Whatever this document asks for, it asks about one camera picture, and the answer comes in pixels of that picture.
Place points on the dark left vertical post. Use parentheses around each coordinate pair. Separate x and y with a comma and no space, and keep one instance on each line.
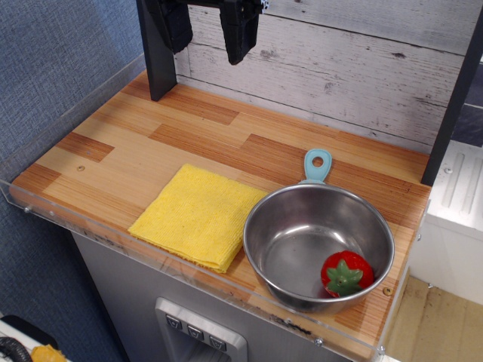
(159,59)

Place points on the white ribbed side counter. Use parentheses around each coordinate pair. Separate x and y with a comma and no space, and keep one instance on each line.
(447,252)

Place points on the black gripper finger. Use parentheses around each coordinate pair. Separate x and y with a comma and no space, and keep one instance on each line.
(173,23)
(239,27)

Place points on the red toy pepper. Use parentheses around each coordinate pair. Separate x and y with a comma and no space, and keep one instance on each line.
(346,273)

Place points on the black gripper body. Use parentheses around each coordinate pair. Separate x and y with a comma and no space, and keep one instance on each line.
(256,5)

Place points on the yellow folded cloth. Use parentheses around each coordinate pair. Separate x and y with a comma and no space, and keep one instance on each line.
(198,216)

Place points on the yellow object bottom left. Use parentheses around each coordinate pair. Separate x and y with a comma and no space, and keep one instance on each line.
(47,353)

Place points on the dark vertical post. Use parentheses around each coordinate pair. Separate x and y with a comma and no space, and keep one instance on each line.
(159,59)
(461,89)

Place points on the grey toy cabinet front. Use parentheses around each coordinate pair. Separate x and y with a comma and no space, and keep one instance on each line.
(129,289)

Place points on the dark right vertical post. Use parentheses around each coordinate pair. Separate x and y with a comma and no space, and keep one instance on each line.
(461,89)

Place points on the silver dispenser button panel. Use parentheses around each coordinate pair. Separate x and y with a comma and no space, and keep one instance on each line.
(192,337)

